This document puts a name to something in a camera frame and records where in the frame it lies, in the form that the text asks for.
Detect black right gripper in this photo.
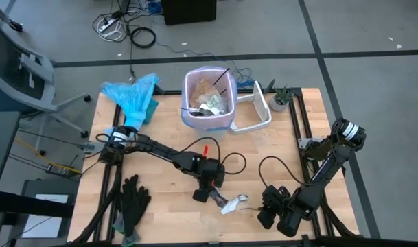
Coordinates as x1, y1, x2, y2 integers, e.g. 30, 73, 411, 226
256, 185, 301, 239

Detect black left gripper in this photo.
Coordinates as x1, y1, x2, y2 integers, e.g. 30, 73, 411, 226
191, 157, 227, 204

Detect grey foil wrapper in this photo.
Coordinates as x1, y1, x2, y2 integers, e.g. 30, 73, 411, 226
208, 187, 229, 209

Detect white wrapper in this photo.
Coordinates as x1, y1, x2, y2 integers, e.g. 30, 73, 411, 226
196, 102, 225, 117
220, 193, 250, 216

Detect white swing bin lid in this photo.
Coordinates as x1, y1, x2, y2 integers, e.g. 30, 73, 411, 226
229, 80, 273, 135

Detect blue plastic bag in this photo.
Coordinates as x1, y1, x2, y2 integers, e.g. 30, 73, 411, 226
100, 72, 161, 137

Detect pink trash bag blue rim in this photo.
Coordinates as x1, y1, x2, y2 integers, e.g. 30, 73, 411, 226
180, 65, 238, 132

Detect black work gloves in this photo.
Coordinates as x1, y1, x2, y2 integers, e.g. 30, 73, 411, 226
120, 174, 152, 238

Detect potted succulent plant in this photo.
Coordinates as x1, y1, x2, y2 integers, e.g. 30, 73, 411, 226
268, 84, 295, 113

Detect black pointed plastic piece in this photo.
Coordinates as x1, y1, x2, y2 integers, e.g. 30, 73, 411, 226
262, 78, 276, 95

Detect small black device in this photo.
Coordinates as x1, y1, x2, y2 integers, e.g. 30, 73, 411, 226
45, 163, 75, 176

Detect black cabinet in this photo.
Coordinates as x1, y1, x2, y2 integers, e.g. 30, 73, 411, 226
20, 178, 80, 239

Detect black computer case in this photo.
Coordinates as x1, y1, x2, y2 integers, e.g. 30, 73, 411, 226
160, 0, 218, 26

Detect white paper on cabinet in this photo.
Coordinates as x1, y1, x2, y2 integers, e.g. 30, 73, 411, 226
22, 193, 69, 238

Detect white power strip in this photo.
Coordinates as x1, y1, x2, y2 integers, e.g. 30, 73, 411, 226
97, 16, 119, 34

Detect grey office chair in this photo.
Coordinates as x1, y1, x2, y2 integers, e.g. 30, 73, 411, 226
0, 9, 92, 139

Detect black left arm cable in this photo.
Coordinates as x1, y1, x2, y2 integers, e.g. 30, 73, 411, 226
179, 136, 248, 176

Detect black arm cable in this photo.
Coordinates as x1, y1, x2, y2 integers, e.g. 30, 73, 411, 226
179, 136, 248, 176
257, 156, 307, 189

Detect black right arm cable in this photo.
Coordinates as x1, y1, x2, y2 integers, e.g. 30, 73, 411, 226
257, 156, 307, 189

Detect coiled black cable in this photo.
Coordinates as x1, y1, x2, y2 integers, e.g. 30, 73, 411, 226
130, 26, 157, 49

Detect yellow cable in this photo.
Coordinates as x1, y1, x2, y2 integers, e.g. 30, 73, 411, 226
15, 137, 83, 175

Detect white cable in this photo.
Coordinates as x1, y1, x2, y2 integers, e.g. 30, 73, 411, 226
95, 17, 128, 43

